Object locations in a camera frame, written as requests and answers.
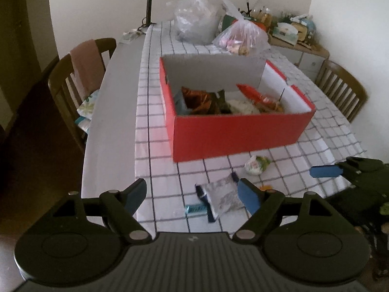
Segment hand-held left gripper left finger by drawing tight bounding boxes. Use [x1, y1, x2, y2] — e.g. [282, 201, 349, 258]
[53, 178, 152, 244]

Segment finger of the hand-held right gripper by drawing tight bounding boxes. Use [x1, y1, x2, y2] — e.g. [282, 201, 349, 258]
[310, 157, 384, 178]

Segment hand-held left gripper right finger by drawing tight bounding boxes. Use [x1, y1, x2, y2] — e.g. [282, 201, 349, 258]
[231, 178, 335, 244]

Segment silver snack packet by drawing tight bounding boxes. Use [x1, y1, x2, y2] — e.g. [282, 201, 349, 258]
[194, 173, 248, 223]

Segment red cardboard box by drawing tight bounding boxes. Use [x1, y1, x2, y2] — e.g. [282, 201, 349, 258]
[159, 53, 317, 163]

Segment red snack packet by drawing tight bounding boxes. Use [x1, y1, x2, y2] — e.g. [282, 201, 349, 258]
[236, 83, 270, 104]

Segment shiny brown snack packet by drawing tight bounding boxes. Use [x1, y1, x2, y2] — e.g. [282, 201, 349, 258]
[181, 86, 214, 115]

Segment green and white candy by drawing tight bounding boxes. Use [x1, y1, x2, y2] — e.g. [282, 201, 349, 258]
[245, 155, 273, 176]

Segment small teal wrapper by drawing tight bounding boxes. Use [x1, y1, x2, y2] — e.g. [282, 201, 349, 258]
[185, 204, 209, 215]

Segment white checked tablecloth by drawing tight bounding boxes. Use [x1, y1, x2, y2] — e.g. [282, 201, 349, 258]
[134, 21, 368, 232]

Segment orange brown snack packet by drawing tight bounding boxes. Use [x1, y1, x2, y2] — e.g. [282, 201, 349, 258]
[258, 96, 286, 114]

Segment white snack packet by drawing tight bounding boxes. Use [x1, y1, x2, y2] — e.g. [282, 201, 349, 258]
[228, 99, 259, 115]

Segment dark green snack packet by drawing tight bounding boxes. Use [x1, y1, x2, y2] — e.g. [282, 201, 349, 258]
[210, 90, 233, 115]

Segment floral seat cushion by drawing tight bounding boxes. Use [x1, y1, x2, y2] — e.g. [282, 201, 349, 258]
[75, 90, 101, 133]

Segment light blue snack packet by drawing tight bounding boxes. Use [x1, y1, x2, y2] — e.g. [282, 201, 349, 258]
[173, 93, 191, 115]

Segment white sideboard cabinet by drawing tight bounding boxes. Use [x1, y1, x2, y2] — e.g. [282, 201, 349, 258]
[267, 35, 330, 81]

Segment pink towel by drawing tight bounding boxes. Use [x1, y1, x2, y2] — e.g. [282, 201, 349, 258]
[70, 39, 106, 98]

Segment wooden chair with towel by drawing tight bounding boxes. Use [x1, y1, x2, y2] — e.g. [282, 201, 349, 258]
[48, 38, 117, 155]

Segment green tissue box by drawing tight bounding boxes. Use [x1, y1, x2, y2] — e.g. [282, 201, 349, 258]
[272, 24, 298, 42]

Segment pink plastic bag of sweets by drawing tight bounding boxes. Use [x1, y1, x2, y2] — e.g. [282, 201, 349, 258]
[212, 18, 271, 57]

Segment small items beside lamp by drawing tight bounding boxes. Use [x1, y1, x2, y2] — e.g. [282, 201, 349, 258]
[122, 29, 142, 42]

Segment glass bottle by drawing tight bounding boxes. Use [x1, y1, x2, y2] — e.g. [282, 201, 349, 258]
[258, 6, 273, 27]

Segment green container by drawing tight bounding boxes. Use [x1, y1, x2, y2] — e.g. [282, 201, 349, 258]
[222, 14, 240, 33]

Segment large clear plastic bag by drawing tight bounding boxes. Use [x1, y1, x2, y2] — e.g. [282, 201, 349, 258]
[167, 0, 244, 45]

